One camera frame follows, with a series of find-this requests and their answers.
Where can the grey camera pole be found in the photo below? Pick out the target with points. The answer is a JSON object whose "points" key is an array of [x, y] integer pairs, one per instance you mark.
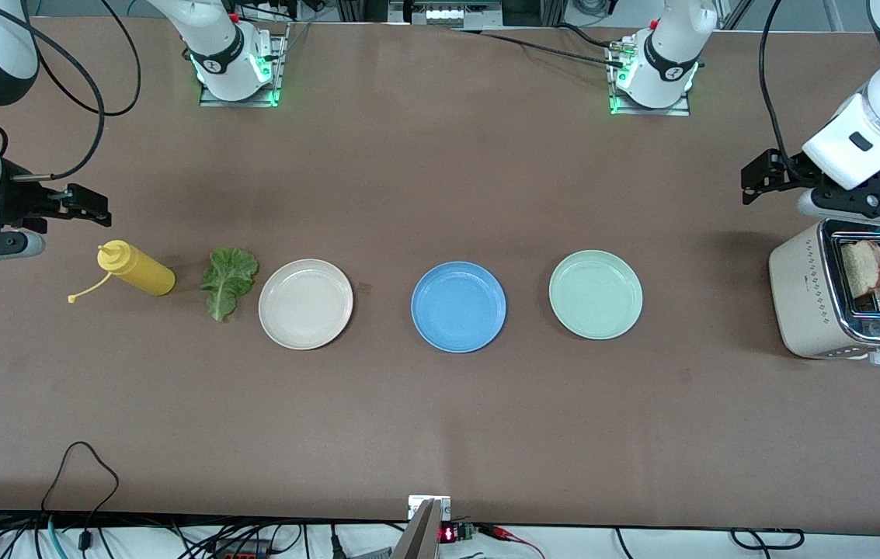
{"points": [[418, 536]]}

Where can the yellow mustard squeeze bottle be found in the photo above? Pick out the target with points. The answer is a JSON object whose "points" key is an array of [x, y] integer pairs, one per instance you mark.
{"points": [[140, 273]]}

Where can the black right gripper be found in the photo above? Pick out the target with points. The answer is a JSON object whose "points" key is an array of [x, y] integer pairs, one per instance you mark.
{"points": [[19, 203]]}

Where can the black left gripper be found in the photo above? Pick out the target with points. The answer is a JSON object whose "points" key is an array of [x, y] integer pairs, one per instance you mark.
{"points": [[789, 172]]}

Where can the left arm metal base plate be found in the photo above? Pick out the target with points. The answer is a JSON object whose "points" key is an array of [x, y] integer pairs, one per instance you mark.
{"points": [[680, 111]]}

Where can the circuit board with red display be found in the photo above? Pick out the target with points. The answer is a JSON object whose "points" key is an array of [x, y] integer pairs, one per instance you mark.
{"points": [[457, 533]]}

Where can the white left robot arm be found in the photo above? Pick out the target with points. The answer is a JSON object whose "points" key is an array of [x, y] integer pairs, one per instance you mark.
{"points": [[673, 46]]}

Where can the cream and chrome toaster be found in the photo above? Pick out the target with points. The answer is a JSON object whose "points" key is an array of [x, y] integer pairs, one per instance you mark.
{"points": [[801, 299]]}

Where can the grey device with light strip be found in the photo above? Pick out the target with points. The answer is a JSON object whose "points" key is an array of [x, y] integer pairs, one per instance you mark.
{"points": [[447, 14]]}

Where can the blue round plate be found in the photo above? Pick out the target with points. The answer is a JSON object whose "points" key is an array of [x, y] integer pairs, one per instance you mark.
{"points": [[458, 307]]}

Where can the small white bracket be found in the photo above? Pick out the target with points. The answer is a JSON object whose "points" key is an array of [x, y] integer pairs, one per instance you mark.
{"points": [[416, 505]]}

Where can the green lettuce leaf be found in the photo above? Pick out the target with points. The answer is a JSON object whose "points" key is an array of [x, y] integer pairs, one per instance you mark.
{"points": [[228, 279]]}

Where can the light green round plate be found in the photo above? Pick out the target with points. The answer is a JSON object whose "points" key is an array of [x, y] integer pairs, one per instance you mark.
{"points": [[596, 294]]}

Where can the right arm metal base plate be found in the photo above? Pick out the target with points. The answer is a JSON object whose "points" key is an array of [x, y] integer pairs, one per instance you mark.
{"points": [[210, 99]]}

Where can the beige round plate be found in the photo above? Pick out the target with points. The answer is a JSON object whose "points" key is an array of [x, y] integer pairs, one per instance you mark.
{"points": [[305, 303]]}

